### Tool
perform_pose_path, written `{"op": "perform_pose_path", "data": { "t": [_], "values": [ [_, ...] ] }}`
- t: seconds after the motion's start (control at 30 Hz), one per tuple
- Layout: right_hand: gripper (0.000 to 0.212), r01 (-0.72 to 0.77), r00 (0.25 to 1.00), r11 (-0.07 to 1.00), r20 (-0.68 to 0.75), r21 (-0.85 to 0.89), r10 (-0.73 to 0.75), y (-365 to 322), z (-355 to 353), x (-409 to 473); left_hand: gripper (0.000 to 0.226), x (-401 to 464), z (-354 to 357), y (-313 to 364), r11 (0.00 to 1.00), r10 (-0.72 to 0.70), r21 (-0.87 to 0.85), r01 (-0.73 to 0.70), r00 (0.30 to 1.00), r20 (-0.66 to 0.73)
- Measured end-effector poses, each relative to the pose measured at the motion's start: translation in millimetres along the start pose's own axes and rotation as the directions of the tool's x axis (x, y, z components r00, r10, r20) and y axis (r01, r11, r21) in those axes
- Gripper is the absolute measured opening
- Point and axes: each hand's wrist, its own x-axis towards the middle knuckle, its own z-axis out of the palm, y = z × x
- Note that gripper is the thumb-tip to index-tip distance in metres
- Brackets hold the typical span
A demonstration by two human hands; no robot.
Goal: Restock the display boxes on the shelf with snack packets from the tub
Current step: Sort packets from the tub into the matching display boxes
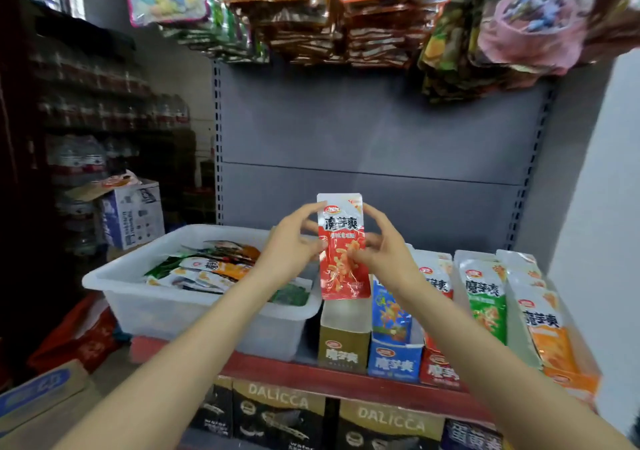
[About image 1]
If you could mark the person's left hand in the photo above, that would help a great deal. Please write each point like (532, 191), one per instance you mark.
(285, 247)

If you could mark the person's right hand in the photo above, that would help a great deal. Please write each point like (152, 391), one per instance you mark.
(390, 255)

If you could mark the pile of snack packets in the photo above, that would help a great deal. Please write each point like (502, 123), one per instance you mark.
(200, 265)

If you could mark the gold display box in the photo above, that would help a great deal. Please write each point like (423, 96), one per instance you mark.
(345, 350)

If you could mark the blue display box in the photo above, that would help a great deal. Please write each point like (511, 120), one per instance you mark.
(395, 363)

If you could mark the white plastic bin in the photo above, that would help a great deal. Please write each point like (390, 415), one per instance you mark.
(150, 310)

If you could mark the orange snack packets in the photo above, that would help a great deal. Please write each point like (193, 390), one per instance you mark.
(545, 330)

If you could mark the person's right forearm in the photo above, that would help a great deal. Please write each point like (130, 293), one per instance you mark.
(510, 375)

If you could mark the person's left forearm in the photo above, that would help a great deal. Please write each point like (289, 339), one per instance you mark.
(170, 375)

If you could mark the white blue carton box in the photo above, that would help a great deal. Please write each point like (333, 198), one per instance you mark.
(130, 215)

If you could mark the hanging yellow green snack bags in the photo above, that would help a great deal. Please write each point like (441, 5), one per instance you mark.
(445, 65)

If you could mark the blue print cardboard carton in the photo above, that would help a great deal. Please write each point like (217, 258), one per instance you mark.
(40, 400)

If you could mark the orange-edged clear candy bag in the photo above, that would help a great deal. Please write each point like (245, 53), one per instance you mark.
(615, 10)

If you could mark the black display carton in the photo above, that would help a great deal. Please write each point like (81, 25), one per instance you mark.
(280, 420)
(390, 430)
(212, 410)

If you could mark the yellow blue biscuit carton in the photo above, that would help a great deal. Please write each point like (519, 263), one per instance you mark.
(470, 437)

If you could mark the row of hanging green bags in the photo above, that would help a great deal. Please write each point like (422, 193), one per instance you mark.
(225, 35)

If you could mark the row of hanging brown bags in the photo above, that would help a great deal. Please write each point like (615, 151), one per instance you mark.
(340, 25)

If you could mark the red plastic bag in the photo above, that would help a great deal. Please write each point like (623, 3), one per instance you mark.
(70, 335)

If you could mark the dark rack of bottled water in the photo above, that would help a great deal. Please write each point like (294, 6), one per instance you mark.
(90, 105)

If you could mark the hanging pink candy bag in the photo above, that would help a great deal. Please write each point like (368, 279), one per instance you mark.
(530, 25)

